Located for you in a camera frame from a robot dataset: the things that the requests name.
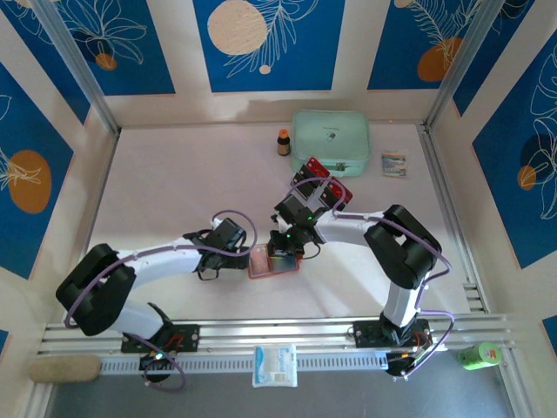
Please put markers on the orange card holder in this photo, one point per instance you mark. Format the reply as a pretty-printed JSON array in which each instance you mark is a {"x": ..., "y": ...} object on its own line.
[{"x": 260, "y": 263}]

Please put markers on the black credit card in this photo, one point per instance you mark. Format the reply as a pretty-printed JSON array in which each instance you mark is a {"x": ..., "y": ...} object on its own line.
[{"x": 306, "y": 177}]

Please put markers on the red credit card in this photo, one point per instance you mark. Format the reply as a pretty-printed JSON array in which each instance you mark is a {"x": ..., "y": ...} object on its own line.
[
  {"x": 340, "y": 191},
  {"x": 317, "y": 166}
]

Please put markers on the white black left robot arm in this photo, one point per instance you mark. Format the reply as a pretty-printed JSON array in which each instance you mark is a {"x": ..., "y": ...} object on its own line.
[{"x": 93, "y": 291}]

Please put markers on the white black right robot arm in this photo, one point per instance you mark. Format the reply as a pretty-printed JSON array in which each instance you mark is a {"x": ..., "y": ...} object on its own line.
[{"x": 402, "y": 248}]

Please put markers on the brown bottle orange cap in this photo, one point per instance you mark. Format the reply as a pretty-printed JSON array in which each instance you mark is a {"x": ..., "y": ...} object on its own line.
[{"x": 283, "y": 146}]

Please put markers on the mint green zip pouch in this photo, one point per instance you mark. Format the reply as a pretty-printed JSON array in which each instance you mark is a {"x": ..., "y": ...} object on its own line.
[{"x": 330, "y": 139}]

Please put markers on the white blue gauze packet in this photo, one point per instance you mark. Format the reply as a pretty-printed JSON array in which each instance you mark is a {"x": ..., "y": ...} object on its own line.
[{"x": 275, "y": 366}]

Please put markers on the small printed paper sachet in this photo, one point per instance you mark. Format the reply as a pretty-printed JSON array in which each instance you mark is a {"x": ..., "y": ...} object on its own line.
[{"x": 394, "y": 164}]

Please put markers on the beige foam block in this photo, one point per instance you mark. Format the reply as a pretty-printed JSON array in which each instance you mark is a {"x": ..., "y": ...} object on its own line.
[{"x": 65, "y": 369}]

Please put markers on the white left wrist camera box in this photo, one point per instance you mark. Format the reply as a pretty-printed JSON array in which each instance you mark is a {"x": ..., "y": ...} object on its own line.
[{"x": 216, "y": 222}]

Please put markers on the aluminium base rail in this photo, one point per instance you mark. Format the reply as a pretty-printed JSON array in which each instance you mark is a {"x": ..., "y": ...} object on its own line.
[{"x": 270, "y": 333}]

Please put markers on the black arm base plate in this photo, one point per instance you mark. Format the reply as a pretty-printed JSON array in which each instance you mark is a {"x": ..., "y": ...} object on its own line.
[
  {"x": 187, "y": 337},
  {"x": 365, "y": 334}
]

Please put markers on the aluminium side rail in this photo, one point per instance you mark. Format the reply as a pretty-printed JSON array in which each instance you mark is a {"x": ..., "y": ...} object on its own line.
[
  {"x": 93, "y": 209},
  {"x": 437, "y": 165}
]

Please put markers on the aluminium corner post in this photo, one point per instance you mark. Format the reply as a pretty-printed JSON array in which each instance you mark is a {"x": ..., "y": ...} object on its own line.
[
  {"x": 74, "y": 65},
  {"x": 465, "y": 61}
]

